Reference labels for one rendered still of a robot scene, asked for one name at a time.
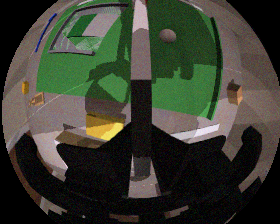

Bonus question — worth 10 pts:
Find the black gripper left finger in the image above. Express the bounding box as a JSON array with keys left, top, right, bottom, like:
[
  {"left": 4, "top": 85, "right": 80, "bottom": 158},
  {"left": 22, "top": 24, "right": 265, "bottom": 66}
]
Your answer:
[{"left": 56, "top": 122, "right": 132, "bottom": 198}]

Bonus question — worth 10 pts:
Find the grey ball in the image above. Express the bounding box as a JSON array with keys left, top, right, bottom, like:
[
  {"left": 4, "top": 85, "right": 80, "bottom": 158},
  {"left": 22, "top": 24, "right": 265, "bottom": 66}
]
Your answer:
[{"left": 159, "top": 28, "right": 176, "bottom": 43}]

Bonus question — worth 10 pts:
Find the blue golf putter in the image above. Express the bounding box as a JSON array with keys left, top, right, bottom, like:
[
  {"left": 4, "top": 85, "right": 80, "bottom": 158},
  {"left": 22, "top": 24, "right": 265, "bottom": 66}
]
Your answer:
[{"left": 35, "top": 13, "right": 57, "bottom": 52}]

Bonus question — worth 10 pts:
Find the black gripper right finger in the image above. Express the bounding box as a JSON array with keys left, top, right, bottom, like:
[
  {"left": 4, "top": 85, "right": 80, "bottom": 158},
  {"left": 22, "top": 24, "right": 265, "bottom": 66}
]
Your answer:
[{"left": 151, "top": 124, "right": 226, "bottom": 196}]

